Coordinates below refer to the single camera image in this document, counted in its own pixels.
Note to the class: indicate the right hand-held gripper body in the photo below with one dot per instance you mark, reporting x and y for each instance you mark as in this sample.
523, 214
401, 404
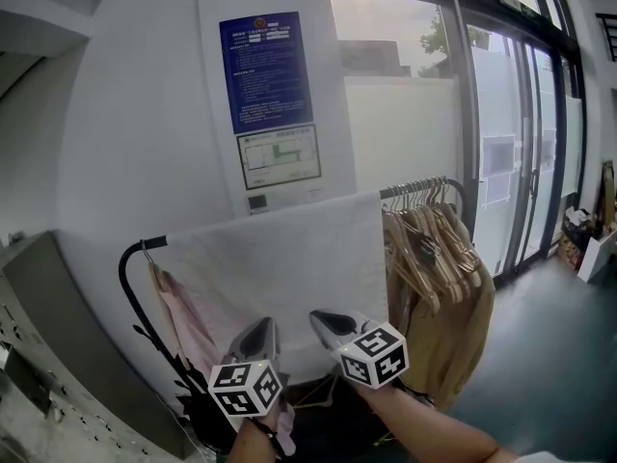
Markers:
373, 355

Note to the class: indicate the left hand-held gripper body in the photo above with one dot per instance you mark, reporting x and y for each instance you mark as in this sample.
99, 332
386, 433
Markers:
243, 386

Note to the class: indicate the white cloth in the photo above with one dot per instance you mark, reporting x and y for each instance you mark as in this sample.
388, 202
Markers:
289, 258

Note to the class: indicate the black metal clothes rack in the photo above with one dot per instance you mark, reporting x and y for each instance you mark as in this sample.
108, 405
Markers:
132, 287

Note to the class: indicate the person's left forearm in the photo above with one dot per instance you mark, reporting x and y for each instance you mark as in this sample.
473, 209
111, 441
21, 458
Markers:
255, 439

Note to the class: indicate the person's right forearm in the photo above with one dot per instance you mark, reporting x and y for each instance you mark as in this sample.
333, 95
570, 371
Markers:
424, 427

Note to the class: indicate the black hanging garment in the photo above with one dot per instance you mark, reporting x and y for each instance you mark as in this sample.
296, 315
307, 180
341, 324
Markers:
207, 413

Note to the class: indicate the black wrist band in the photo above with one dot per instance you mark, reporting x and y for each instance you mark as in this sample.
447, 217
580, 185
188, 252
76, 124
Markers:
270, 434

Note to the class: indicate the wooden hanger on floor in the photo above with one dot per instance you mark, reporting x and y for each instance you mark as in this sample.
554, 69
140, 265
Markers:
318, 393

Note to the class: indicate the beige hanging garment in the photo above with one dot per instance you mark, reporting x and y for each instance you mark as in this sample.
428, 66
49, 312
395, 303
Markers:
453, 335

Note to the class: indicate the pink hanging garment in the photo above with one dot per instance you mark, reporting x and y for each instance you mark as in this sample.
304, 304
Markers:
185, 316

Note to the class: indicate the row of wooden hangers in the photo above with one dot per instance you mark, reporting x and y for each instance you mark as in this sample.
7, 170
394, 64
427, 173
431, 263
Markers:
434, 253

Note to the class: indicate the wooden hanger with pink garment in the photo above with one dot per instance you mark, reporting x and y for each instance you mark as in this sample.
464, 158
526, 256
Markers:
155, 270

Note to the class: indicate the framed floor plan sign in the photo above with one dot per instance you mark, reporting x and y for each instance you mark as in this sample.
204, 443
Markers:
279, 157

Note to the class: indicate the pile of bags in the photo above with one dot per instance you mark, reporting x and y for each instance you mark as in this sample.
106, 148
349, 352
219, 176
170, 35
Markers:
578, 234

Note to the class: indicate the white box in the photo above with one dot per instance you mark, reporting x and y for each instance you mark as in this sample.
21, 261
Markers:
598, 258

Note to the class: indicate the glass double door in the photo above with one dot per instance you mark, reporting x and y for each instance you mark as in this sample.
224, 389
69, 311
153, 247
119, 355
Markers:
525, 147

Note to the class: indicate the brown cardboard sheet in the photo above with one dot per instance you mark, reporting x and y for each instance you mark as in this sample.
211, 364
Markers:
608, 191

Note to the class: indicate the small black wall panel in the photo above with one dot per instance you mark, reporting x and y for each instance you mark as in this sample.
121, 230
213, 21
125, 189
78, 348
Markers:
258, 203

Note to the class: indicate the blue wall poster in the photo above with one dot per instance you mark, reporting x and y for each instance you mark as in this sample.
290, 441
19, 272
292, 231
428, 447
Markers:
267, 73

